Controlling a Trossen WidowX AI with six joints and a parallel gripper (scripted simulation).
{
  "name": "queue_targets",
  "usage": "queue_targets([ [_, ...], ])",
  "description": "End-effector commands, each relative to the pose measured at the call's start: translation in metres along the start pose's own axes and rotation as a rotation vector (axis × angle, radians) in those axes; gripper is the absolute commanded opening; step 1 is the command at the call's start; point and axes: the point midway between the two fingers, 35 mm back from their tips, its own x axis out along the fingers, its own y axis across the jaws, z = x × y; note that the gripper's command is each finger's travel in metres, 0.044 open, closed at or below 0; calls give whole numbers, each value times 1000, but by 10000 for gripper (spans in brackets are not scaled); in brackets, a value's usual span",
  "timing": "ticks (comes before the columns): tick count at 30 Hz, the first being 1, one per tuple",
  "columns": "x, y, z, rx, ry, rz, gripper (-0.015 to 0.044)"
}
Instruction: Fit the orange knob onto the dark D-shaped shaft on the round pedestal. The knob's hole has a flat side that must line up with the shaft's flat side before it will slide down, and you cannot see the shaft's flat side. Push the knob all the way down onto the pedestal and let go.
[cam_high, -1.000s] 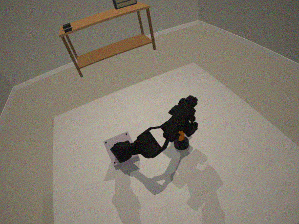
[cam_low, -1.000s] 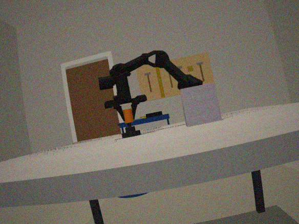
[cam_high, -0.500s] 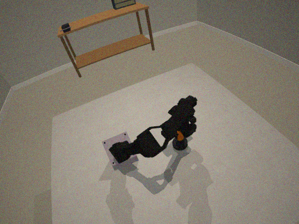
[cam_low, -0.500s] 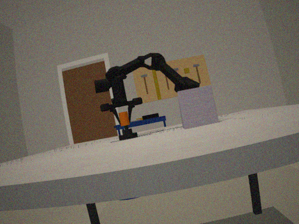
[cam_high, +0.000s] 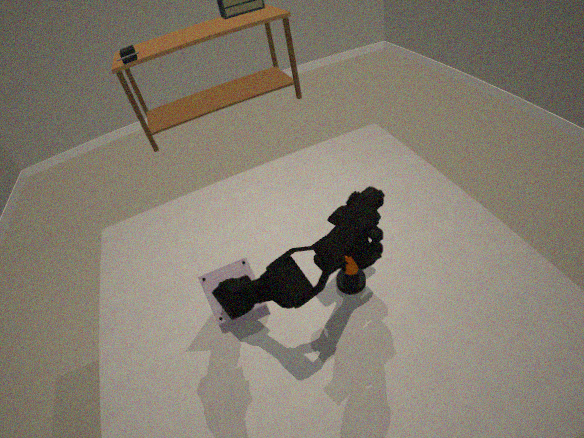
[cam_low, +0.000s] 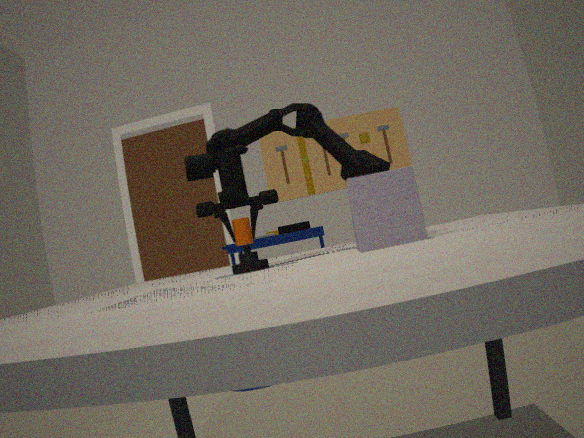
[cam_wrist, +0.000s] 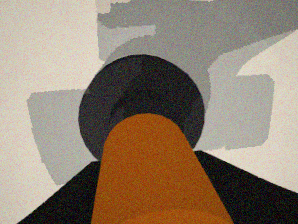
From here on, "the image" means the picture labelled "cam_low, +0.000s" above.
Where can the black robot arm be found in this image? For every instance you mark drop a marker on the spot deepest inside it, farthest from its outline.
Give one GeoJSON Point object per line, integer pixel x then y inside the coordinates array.
{"type": "Point", "coordinates": [225, 148]}

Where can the orange cylinder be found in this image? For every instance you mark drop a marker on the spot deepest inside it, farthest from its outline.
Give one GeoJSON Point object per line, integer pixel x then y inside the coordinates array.
{"type": "Point", "coordinates": [242, 231]}

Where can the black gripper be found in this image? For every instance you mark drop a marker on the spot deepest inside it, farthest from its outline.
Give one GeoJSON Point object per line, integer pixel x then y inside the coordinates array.
{"type": "Point", "coordinates": [234, 189]}

